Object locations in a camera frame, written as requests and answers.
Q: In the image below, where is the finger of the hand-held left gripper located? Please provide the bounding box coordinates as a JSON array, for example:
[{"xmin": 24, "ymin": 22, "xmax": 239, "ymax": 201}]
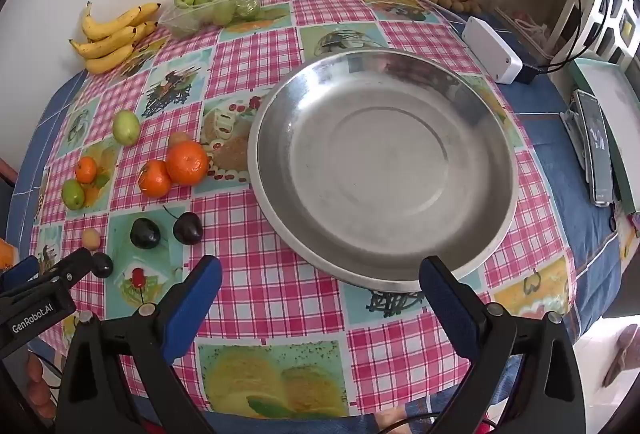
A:
[
  {"xmin": 46, "ymin": 247, "xmax": 96, "ymax": 287},
  {"xmin": 0, "ymin": 256, "xmax": 41, "ymax": 292}
]

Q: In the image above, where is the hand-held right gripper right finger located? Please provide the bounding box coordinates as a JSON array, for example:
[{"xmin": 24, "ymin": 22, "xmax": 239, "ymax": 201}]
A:
[{"xmin": 419, "ymin": 255, "xmax": 587, "ymax": 434}]

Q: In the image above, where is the small green fruit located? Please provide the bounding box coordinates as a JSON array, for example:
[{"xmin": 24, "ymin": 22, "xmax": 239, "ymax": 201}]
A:
[{"xmin": 61, "ymin": 179, "xmax": 86, "ymax": 210}]

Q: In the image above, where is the person's left hand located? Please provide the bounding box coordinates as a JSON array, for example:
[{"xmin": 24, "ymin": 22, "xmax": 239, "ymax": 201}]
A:
[{"xmin": 27, "ymin": 354, "xmax": 57, "ymax": 422}]

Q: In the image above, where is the black smartphone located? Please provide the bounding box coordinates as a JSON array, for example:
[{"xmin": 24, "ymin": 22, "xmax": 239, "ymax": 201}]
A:
[{"xmin": 572, "ymin": 89, "xmax": 615, "ymax": 206}]

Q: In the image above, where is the round steel basin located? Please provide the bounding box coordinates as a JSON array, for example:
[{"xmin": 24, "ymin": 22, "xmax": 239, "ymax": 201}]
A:
[{"xmin": 247, "ymin": 48, "xmax": 518, "ymax": 292}]

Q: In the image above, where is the orange object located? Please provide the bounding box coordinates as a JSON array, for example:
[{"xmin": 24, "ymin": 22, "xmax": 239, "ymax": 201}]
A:
[{"xmin": 0, "ymin": 239, "xmax": 18, "ymax": 270}]

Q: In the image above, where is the clear plastic tray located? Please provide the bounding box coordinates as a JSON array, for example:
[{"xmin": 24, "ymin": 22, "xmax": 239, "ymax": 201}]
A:
[{"xmin": 157, "ymin": 0, "xmax": 263, "ymax": 39}]

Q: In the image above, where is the dark red cherry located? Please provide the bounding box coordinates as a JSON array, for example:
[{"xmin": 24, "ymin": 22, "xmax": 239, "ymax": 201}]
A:
[
  {"xmin": 162, "ymin": 205, "xmax": 203, "ymax": 245},
  {"xmin": 130, "ymin": 217, "xmax": 162, "ymax": 250},
  {"xmin": 91, "ymin": 252, "xmax": 114, "ymax": 279}
]

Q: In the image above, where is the small tangerine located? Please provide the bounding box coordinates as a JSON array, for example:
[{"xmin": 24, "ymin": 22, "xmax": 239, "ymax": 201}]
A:
[{"xmin": 75, "ymin": 156, "xmax": 98, "ymax": 183}]

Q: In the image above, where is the medium tangerine with stem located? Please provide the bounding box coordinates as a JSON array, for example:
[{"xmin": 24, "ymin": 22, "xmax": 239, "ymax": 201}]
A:
[{"xmin": 138, "ymin": 160, "xmax": 173, "ymax": 198}]

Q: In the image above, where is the white plastic bag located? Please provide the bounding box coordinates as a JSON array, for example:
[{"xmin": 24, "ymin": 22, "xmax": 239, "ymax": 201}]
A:
[{"xmin": 505, "ymin": 9, "xmax": 551, "ymax": 50}]

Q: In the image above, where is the white plastic power box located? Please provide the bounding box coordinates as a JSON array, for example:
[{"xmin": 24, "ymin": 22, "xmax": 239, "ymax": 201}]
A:
[{"xmin": 461, "ymin": 16, "xmax": 523, "ymax": 85}]

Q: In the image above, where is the green-edged white box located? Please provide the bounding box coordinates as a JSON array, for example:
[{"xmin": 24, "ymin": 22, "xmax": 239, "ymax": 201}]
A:
[{"xmin": 568, "ymin": 58, "xmax": 640, "ymax": 215}]

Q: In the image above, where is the large tangerine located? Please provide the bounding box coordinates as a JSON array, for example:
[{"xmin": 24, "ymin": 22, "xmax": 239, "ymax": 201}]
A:
[{"xmin": 165, "ymin": 140, "xmax": 210, "ymax": 186}]

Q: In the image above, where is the bunch of yellow bananas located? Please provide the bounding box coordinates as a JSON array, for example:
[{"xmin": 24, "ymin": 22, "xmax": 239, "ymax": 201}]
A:
[{"xmin": 69, "ymin": 1, "xmax": 162, "ymax": 75}]

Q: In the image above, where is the black power adapter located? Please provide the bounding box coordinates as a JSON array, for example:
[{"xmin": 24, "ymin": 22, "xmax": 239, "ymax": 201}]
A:
[{"xmin": 515, "ymin": 61, "xmax": 541, "ymax": 86}]

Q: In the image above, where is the white phone stand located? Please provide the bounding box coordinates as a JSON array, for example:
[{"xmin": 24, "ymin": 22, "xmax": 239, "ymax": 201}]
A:
[{"xmin": 560, "ymin": 109, "xmax": 593, "ymax": 170}]

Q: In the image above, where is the large green jujube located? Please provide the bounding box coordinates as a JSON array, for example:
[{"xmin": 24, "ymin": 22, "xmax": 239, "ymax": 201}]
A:
[{"xmin": 112, "ymin": 110, "xmax": 140, "ymax": 146}]

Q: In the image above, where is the heap of small green jujubes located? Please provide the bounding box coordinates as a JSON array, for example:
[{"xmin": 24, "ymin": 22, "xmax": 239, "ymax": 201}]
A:
[{"xmin": 173, "ymin": 0, "xmax": 261, "ymax": 26}]

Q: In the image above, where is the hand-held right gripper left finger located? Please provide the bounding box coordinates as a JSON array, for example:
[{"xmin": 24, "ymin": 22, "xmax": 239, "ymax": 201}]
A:
[{"xmin": 54, "ymin": 255, "xmax": 223, "ymax": 434}]

